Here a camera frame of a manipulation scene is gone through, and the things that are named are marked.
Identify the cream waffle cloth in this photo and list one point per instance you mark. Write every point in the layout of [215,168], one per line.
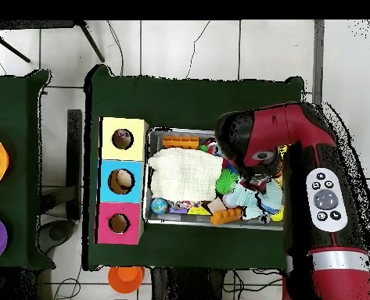
[184,175]

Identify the black tripod stand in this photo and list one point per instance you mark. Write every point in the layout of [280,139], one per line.
[91,42]

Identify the black upright panel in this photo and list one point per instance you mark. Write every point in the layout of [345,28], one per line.
[74,156]

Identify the dark green tablecloth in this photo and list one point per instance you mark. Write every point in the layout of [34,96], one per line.
[187,103]
[15,103]

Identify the green spiky ball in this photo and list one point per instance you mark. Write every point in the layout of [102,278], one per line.
[227,182]

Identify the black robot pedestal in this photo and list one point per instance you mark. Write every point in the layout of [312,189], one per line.
[184,284]

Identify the colourful patterned cloth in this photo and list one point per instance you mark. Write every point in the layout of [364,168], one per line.
[121,133]

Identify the orange flat building brick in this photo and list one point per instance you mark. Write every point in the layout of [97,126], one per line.
[180,142]

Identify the light blue waffle cloth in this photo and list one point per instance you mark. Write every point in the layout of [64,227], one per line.
[244,200]

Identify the grey rounded floor base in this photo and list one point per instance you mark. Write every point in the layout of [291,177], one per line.
[56,232]

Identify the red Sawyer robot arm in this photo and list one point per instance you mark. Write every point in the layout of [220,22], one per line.
[297,125]

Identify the yellow ball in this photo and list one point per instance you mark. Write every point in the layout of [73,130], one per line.
[278,215]

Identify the orange cup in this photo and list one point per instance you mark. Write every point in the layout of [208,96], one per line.
[125,279]

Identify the orange studded building block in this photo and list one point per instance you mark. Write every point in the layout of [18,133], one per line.
[225,216]

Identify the blue globe ball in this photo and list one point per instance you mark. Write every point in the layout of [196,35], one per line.
[159,206]

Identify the wooden box with three holes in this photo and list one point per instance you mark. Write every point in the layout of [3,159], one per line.
[134,153]

